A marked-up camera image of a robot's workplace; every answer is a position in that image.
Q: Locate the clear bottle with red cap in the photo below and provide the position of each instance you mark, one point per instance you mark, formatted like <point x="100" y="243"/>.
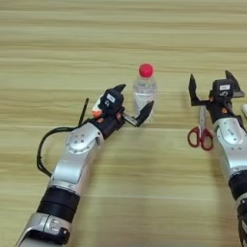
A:
<point x="144" y="87"/>

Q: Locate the gripper's black labelled box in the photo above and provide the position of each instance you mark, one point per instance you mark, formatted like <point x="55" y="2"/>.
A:
<point x="223" y="88"/>
<point x="111" y="100"/>

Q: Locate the black pen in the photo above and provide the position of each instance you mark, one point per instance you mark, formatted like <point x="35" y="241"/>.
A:
<point x="84" y="111"/>

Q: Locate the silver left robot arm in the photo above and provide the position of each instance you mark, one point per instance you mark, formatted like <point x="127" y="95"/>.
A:
<point x="74" y="160"/>

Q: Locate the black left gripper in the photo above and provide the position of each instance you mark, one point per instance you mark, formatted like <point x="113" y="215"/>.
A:
<point x="111" y="123"/>

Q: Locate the left gripper's black labelled box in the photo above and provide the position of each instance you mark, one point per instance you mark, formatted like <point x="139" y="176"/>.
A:
<point x="111" y="100"/>

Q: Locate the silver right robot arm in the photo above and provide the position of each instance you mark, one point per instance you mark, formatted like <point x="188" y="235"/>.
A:
<point x="230" y="144"/>

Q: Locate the right gripper's black labelled box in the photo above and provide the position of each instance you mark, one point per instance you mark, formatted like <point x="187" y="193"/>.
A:
<point x="223" y="88"/>

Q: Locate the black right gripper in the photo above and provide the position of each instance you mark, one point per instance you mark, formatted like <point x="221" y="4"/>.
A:
<point x="222" y="112"/>

